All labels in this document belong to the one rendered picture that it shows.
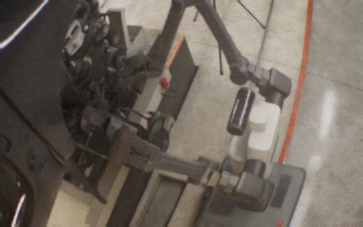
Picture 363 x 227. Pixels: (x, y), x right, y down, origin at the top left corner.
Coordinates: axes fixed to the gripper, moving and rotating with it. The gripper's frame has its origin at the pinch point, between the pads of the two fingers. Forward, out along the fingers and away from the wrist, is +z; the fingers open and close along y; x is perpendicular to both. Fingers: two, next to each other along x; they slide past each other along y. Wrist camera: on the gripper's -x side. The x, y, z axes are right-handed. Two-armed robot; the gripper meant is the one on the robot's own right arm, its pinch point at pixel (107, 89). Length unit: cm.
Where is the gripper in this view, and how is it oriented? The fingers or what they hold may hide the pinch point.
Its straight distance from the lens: 170.5
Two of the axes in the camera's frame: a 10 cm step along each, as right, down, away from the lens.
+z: -8.9, 4.3, 1.4
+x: 3.2, 8.3, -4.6
